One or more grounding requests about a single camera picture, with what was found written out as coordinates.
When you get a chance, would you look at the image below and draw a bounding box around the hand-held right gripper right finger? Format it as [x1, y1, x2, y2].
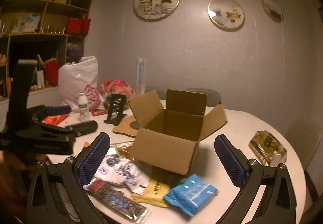
[214, 134, 297, 224]

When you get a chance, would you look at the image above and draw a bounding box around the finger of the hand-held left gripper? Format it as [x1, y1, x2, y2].
[38, 120, 98, 137]
[27, 105, 72, 121]

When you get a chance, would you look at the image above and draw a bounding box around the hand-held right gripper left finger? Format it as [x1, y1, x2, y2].
[26, 132, 111, 224]

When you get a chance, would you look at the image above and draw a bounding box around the orange clear snack packet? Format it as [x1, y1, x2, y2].
[117, 142, 137, 156]

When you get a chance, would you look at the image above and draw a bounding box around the cardboard box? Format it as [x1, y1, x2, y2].
[129, 89, 228, 176]

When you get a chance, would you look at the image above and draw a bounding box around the person's left forearm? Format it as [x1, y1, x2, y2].
[0, 151, 33, 214]

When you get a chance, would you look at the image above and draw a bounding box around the orange flat packet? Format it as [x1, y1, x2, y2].
[42, 114, 68, 126]

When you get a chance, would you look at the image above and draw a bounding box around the white plastic bottle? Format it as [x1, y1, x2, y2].
[78, 92, 90, 123]

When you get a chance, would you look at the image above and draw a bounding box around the white and blue snack packet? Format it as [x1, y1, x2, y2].
[94, 154, 150, 195]

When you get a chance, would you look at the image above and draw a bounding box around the dark green snack bag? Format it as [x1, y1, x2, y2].
[103, 95, 114, 111]

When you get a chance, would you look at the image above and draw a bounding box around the white plastic bag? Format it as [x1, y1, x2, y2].
[59, 56, 99, 111]

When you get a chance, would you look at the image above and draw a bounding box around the gold snack packet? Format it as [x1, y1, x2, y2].
[249, 130, 287, 166]

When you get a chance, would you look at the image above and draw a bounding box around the red gift bag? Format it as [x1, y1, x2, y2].
[66, 17, 84, 35]
[82, 18, 91, 35]
[44, 58, 59, 85]

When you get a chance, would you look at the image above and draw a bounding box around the black phone stand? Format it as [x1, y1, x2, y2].
[104, 93, 127, 126]

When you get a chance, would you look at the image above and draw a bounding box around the wooden board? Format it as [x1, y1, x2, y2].
[112, 115, 142, 137]

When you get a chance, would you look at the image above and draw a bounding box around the black snack packet red label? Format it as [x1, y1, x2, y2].
[83, 178, 153, 223]

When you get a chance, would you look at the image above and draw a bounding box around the red plastic bag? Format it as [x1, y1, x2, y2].
[98, 80, 137, 103]

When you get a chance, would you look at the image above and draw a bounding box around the yellow snack packet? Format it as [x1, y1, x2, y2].
[131, 176, 171, 208]

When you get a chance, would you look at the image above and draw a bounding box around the grey chair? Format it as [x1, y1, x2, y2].
[284, 115, 322, 169]

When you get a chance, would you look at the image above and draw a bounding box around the clear plastic tube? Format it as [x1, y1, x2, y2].
[136, 57, 147, 95]

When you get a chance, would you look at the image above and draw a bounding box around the wooden wall shelf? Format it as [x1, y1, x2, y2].
[0, 0, 96, 103]

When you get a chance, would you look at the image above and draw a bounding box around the large round wall plate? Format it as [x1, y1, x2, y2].
[133, 0, 181, 21]

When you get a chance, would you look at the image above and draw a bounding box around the small round wall plate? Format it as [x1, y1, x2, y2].
[261, 0, 283, 22]

